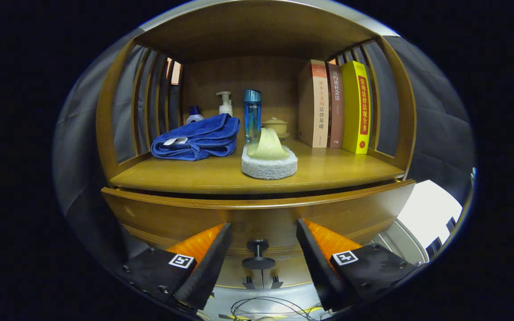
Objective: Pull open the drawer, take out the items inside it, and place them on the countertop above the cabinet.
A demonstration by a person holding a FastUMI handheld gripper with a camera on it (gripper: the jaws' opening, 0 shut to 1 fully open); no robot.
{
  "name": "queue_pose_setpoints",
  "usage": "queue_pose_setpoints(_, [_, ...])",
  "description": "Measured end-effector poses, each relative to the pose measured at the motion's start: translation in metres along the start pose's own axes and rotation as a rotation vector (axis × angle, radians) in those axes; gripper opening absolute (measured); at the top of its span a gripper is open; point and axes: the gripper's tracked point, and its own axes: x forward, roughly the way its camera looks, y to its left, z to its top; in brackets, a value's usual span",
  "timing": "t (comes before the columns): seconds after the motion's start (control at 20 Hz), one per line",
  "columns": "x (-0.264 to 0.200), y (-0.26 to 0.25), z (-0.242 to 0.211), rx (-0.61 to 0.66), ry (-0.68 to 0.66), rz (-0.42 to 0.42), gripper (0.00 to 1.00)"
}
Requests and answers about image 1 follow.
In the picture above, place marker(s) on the green brush with white sponge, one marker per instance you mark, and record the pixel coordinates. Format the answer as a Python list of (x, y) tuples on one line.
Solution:
[(268, 165)]

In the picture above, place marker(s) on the folded blue towel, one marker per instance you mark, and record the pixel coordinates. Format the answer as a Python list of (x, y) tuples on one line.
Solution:
[(203, 136)]

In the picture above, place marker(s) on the wooden cabinet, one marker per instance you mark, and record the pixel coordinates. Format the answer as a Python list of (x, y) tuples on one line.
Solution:
[(257, 26)]

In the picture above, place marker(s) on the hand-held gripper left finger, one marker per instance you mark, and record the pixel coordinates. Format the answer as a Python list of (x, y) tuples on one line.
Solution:
[(208, 272)]

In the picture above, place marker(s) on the blue glass bottle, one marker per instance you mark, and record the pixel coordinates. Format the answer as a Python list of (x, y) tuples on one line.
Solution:
[(252, 116)]

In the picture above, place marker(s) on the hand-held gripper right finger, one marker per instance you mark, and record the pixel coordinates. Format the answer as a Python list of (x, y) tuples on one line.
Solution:
[(321, 272)]

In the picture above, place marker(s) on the small white blue-capped bottle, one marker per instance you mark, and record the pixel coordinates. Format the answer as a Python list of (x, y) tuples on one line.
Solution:
[(194, 115)]

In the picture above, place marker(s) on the yellow book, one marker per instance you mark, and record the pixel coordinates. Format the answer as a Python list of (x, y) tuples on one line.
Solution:
[(357, 111)]

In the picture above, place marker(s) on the wooden drawer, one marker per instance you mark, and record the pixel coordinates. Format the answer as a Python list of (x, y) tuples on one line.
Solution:
[(261, 218)]

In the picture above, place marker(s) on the brown book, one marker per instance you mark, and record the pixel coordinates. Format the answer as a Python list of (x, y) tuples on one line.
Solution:
[(336, 111)]

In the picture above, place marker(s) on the white pump bottle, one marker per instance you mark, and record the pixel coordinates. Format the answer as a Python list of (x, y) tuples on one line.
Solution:
[(225, 107)]

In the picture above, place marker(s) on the wooden cabinet door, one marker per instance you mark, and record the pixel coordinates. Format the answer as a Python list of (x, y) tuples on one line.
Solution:
[(230, 278), (292, 276)]

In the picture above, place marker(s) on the beige lidded teacup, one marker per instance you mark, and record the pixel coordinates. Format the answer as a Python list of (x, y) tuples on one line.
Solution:
[(278, 126)]

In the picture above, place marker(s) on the beige book with orange band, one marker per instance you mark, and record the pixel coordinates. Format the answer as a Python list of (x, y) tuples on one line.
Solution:
[(312, 107)]

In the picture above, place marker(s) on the wooden countertop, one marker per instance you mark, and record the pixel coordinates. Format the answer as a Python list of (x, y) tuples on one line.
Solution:
[(337, 167)]

